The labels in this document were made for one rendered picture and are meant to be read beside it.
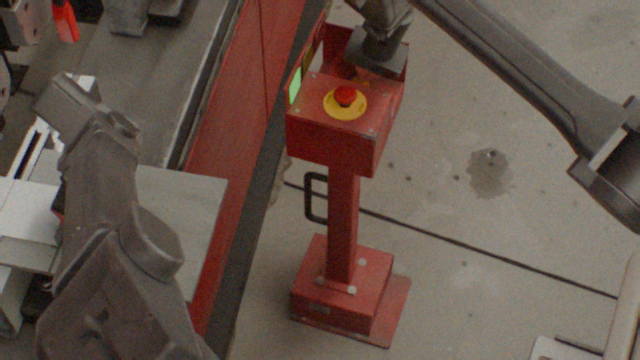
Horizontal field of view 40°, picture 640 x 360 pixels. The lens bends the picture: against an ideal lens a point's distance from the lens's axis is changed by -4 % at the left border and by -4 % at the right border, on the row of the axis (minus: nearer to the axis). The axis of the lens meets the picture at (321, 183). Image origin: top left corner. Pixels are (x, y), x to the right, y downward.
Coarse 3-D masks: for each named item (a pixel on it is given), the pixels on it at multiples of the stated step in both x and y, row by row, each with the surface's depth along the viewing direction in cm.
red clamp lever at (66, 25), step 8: (56, 0) 103; (64, 0) 104; (56, 8) 104; (64, 8) 104; (72, 8) 105; (56, 16) 105; (64, 16) 104; (72, 16) 106; (64, 24) 106; (72, 24) 106; (64, 32) 107; (72, 32) 107; (64, 40) 108; (72, 40) 108
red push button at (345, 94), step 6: (336, 90) 149; (342, 90) 149; (348, 90) 149; (354, 90) 149; (336, 96) 149; (342, 96) 148; (348, 96) 148; (354, 96) 149; (342, 102) 148; (348, 102) 148
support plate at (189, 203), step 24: (48, 168) 117; (144, 168) 117; (144, 192) 114; (168, 192) 114; (192, 192) 114; (216, 192) 114; (168, 216) 112; (192, 216) 112; (216, 216) 113; (24, 240) 110; (192, 240) 110; (0, 264) 109; (24, 264) 108; (48, 264) 108; (192, 264) 108; (192, 288) 107
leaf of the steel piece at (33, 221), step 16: (16, 192) 114; (32, 192) 114; (48, 192) 114; (16, 208) 113; (32, 208) 113; (48, 208) 113; (0, 224) 111; (16, 224) 111; (32, 224) 111; (48, 224) 111; (32, 240) 110; (48, 240) 110
